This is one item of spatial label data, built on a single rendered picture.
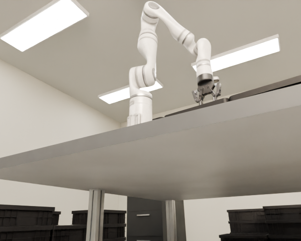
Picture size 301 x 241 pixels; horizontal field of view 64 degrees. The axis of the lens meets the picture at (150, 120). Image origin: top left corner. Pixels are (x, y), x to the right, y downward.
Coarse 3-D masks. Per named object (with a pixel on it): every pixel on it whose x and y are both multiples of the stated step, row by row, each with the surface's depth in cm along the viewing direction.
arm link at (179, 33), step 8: (144, 8) 120; (152, 8) 119; (160, 8) 120; (152, 16) 120; (160, 16) 119; (168, 16) 120; (168, 24) 119; (176, 24) 119; (176, 32) 119; (184, 32) 118; (176, 40) 123
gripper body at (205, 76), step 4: (200, 76) 111; (204, 76) 110; (208, 76) 110; (212, 76) 111; (200, 80) 110; (204, 80) 110; (208, 80) 110; (212, 80) 110; (200, 84) 112; (204, 84) 111; (208, 84) 110; (212, 84) 109; (204, 88) 110; (212, 88) 109; (204, 92) 110; (208, 92) 109
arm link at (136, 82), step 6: (138, 66) 101; (132, 72) 99; (138, 72) 98; (132, 78) 99; (138, 78) 99; (132, 84) 98; (138, 84) 100; (144, 84) 100; (132, 90) 96; (138, 90) 95; (144, 90) 96; (132, 96) 96; (144, 96) 95; (150, 96) 97
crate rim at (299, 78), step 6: (294, 78) 82; (300, 78) 81; (270, 84) 86; (276, 84) 85; (282, 84) 84; (288, 84) 83; (252, 90) 89; (258, 90) 88; (264, 90) 87; (234, 96) 93; (240, 96) 91; (246, 96) 90
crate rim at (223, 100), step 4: (216, 100) 97; (220, 100) 96; (224, 100) 95; (228, 100) 95; (204, 104) 99; (208, 104) 98; (212, 104) 97; (216, 104) 96; (192, 108) 102; (196, 108) 101; (200, 108) 100; (176, 112) 106; (180, 112) 105; (164, 116) 110; (168, 116) 108
